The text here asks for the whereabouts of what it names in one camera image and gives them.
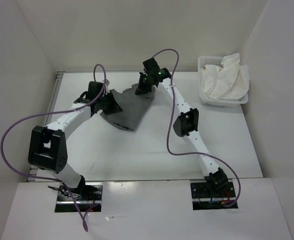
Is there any white crumpled cloth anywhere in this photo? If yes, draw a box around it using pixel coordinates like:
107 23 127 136
201 52 251 100

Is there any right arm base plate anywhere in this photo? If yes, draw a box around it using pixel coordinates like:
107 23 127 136
190 181 238 211

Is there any white plastic basket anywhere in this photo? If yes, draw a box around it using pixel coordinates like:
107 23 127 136
197 55 249 109

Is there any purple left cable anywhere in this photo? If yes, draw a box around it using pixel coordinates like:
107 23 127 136
0 63 107 232

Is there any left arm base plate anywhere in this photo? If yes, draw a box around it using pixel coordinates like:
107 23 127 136
49 182 103 213

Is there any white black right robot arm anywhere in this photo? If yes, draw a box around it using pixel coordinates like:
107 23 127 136
136 66 228 198

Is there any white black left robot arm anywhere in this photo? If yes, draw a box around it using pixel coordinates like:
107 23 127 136
28 90 122 200

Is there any grey pleated skirt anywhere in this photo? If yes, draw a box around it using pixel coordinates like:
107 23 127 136
100 84 155 131

